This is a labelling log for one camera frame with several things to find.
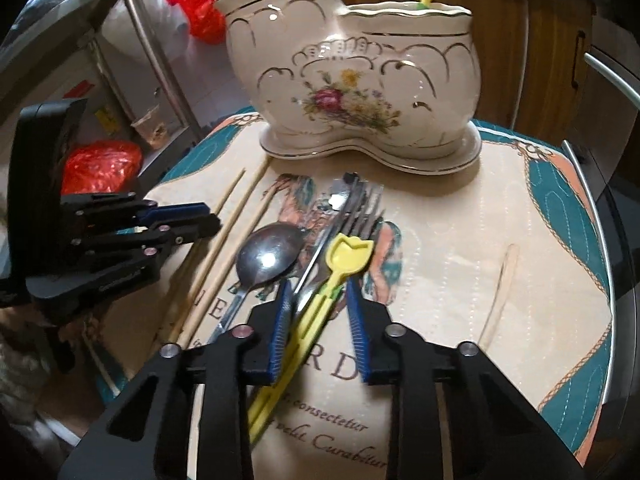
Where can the red plastic bag lower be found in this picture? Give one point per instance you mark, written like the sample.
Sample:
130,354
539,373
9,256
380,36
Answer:
106,166

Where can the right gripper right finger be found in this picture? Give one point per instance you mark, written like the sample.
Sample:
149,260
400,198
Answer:
392,354

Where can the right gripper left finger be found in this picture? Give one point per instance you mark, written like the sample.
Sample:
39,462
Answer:
247,355

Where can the wooden kitchen cabinet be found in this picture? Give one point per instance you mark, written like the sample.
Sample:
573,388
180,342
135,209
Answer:
531,56

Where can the steel table rail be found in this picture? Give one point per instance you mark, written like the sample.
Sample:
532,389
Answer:
161,67

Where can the cream floral ceramic utensil holder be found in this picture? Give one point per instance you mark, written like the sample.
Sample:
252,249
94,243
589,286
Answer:
398,81

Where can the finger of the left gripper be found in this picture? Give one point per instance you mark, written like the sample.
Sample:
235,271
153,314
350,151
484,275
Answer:
96,269
126,209

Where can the yellow tulip plastic utensil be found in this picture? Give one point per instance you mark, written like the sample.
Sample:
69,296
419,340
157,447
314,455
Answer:
346,256

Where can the steel fork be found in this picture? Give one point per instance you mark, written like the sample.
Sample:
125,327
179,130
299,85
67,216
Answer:
357,218

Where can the printed horse table mat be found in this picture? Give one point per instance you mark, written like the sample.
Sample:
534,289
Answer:
436,266

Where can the large steel spoon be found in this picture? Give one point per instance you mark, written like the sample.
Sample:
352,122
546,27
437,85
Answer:
266,255

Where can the oven with steel handle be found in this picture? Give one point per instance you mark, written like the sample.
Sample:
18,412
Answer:
609,117

